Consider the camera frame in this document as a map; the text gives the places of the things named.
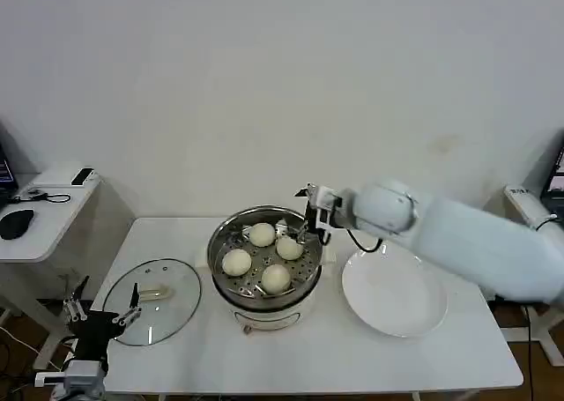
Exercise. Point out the black laptop with pink screen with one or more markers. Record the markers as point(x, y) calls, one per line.
point(556, 185)

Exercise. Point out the white round plate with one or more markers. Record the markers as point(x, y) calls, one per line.
point(392, 299)

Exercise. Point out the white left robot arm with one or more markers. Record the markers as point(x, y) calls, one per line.
point(81, 376)

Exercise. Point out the black and white phone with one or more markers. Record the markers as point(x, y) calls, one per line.
point(83, 176)

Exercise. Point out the white electric pot base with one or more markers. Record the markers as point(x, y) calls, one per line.
point(282, 315)

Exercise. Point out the white desk with label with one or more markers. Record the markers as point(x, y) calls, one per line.
point(526, 205)

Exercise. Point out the black laptop with dark screen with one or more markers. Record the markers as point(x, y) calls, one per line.
point(6, 176)

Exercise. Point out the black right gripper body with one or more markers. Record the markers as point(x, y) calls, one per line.
point(318, 225)

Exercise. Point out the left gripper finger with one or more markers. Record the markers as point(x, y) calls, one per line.
point(75, 308)
point(133, 304)

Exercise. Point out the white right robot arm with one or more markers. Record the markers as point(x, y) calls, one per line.
point(462, 242)

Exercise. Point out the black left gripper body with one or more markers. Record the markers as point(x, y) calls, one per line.
point(94, 330)

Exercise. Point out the round glass lid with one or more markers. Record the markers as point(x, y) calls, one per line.
point(176, 286)

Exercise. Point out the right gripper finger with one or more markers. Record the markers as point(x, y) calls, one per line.
point(298, 238)
point(306, 233)

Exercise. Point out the steel perforated steamer basket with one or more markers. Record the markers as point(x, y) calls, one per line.
point(247, 286)

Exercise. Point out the white steamed bun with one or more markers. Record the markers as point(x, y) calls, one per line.
point(262, 234)
point(236, 262)
point(276, 279)
point(289, 249)

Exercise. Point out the white side desk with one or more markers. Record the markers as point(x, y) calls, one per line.
point(48, 229)

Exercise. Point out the black computer mouse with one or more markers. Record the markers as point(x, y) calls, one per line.
point(17, 224)

